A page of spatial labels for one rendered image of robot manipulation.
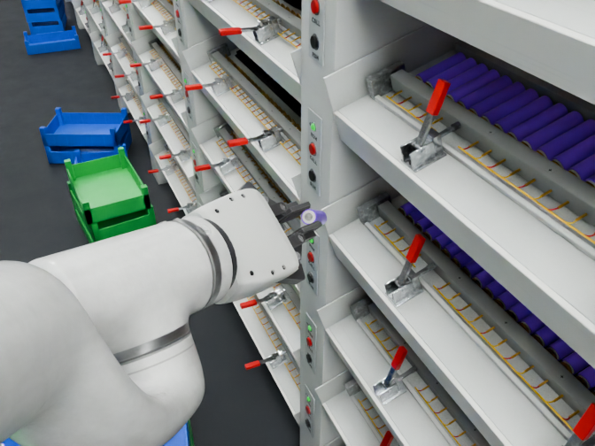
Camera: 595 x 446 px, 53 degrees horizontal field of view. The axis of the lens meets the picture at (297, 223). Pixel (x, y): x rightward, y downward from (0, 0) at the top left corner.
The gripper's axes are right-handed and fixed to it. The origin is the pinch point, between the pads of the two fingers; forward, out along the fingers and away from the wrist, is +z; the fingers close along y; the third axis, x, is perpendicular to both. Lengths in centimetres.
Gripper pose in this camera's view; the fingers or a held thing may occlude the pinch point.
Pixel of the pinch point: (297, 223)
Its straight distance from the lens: 66.7
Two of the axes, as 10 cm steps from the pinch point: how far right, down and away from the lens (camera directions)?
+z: 5.7, -2.1, 8.0
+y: 5.0, 8.6, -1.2
